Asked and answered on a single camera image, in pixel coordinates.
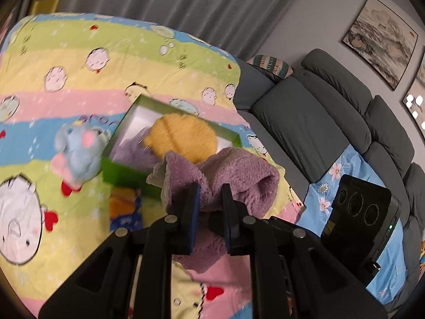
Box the grey sofa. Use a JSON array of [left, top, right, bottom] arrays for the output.
[[234, 48, 425, 251]]

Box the small framed picture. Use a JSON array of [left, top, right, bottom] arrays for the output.
[[402, 70, 425, 131]]

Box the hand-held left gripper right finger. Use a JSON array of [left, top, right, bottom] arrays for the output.
[[222, 184, 389, 319]]

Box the blue elephant plush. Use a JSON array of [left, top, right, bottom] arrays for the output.
[[51, 123, 107, 191]]

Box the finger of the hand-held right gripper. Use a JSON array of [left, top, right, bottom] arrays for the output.
[[266, 216, 323, 250]]

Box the green cardboard box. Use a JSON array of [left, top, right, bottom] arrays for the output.
[[101, 94, 242, 202]]

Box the orange round fluffy cloth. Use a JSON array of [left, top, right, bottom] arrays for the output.
[[143, 115, 218, 164]]

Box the large framed landscape picture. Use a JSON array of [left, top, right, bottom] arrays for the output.
[[342, 0, 418, 91]]

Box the striped cushion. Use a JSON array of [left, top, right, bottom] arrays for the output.
[[247, 55, 295, 80]]

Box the purple plush cloth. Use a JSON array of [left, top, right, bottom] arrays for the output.
[[146, 148, 279, 275]]

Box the purple towel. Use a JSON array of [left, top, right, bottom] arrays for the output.
[[111, 129, 160, 171]]

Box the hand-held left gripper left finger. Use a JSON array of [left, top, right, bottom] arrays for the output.
[[38, 183, 201, 319]]

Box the grey curtain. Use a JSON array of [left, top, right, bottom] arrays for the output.
[[55, 0, 313, 63]]

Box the cartoon printed blanket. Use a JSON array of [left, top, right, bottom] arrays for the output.
[[0, 12, 307, 319]]

